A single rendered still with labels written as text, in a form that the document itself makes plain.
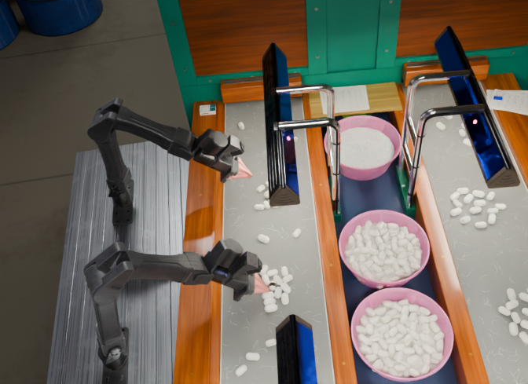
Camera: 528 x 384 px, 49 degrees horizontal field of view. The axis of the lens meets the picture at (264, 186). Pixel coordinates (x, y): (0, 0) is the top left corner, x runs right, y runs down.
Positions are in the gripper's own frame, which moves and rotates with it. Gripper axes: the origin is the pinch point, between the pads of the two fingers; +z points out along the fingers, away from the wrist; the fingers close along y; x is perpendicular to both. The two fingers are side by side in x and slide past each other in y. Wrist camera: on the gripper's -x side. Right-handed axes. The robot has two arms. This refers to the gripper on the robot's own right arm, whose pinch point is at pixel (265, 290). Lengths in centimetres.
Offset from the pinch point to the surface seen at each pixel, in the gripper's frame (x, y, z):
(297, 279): -4.8, 4.1, 8.1
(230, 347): 8.3, -16.2, -6.3
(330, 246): -13.8, 13.0, 14.2
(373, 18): -50, 87, 11
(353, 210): -13.6, 33.2, 27.2
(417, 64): -47, 84, 36
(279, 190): -30.1, 7.7, -18.1
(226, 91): 1, 80, -15
